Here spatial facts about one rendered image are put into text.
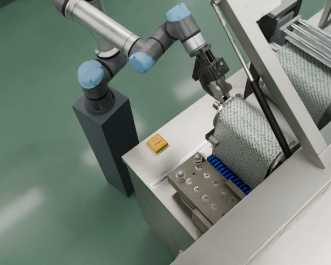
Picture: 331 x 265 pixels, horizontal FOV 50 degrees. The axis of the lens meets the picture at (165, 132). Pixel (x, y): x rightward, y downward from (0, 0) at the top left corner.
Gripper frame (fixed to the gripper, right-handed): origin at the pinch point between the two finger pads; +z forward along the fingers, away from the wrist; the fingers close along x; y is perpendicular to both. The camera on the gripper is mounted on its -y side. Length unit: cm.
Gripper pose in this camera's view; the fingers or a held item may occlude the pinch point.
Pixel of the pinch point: (224, 99)
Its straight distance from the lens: 127.3
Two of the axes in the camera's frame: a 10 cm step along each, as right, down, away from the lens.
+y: 3.7, 0.0, -9.3
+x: 7.6, -5.7, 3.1
